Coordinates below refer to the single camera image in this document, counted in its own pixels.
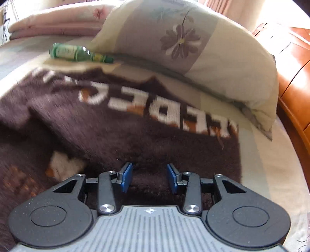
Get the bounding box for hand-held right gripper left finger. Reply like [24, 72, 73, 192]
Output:
[52, 162, 133, 215]

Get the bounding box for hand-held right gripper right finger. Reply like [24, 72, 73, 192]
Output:
[167, 163, 247, 215]

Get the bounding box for brown knit sweater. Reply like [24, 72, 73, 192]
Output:
[0, 65, 243, 252]

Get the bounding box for striped bed sheet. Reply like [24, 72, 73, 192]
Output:
[0, 36, 310, 252]

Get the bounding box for floral pillow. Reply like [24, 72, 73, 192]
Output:
[91, 0, 279, 141]

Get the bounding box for green glass bottle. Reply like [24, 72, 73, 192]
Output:
[49, 43, 115, 64]

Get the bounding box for wooden headboard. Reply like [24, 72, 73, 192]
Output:
[252, 23, 310, 177]

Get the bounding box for folded pink floral quilt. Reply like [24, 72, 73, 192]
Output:
[8, 3, 114, 40]

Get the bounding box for pink patterned curtain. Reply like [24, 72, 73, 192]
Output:
[199, 0, 243, 15]

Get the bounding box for black wall cables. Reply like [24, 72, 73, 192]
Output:
[0, 0, 17, 44]

